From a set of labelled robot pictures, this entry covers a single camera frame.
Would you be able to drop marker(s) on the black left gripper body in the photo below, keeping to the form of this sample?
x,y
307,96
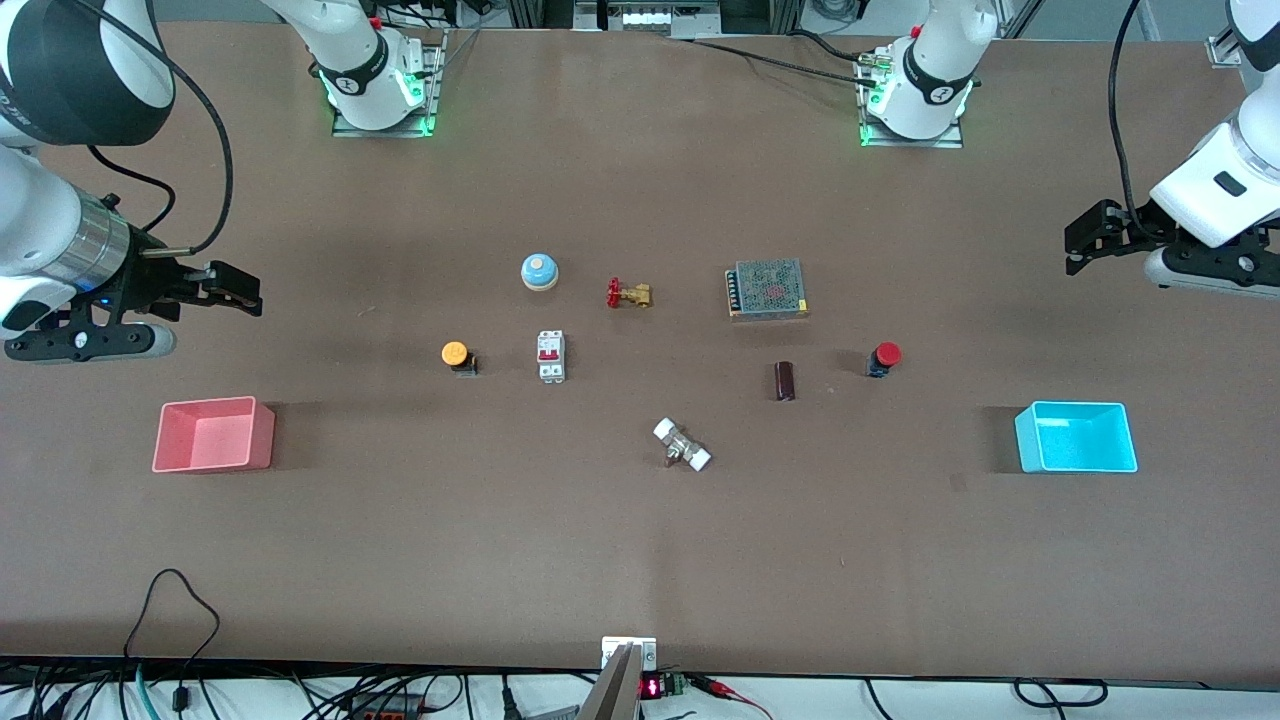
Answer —
x,y
1137,226

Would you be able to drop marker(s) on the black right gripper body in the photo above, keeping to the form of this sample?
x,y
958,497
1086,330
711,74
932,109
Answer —
x,y
143,278

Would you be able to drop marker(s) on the yellow push button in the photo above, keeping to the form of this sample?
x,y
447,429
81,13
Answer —
x,y
454,352

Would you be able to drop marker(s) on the red push button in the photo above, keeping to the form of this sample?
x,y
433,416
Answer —
x,y
886,354

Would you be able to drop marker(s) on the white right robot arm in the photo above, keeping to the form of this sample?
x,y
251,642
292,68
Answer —
x,y
40,230

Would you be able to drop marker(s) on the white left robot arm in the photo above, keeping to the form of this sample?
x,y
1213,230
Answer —
x,y
1215,180

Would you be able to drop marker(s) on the pink plastic bin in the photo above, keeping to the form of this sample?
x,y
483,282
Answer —
x,y
210,440

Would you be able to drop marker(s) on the light blue plastic bin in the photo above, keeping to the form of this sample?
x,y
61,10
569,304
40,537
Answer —
x,y
1080,445

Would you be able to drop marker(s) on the blue service bell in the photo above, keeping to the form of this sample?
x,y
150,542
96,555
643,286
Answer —
x,y
539,271

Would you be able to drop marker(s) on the metal mesh power supply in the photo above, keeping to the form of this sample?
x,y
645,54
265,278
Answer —
x,y
768,288

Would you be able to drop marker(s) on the dark red cylindrical capacitor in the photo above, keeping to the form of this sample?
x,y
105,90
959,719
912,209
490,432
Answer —
x,y
785,381

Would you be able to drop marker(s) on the metal fitting white end caps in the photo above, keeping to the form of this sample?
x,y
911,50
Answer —
x,y
682,446

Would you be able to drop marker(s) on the grey metal bar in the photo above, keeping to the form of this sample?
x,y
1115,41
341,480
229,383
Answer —
x,y
615,690

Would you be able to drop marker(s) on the red digit display module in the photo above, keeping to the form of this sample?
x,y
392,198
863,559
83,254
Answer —
x,y
652,687

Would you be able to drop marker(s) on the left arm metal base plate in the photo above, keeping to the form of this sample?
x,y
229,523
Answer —
x,y
955,140

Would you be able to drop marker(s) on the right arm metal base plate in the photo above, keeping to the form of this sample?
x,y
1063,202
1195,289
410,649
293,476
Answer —
x,y
437,80

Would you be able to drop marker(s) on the white circuit breaker red switch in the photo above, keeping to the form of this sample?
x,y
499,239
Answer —
x,y
551,357

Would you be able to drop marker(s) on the white metal bracket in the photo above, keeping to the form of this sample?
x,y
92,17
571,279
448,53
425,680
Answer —
x,y
612,648

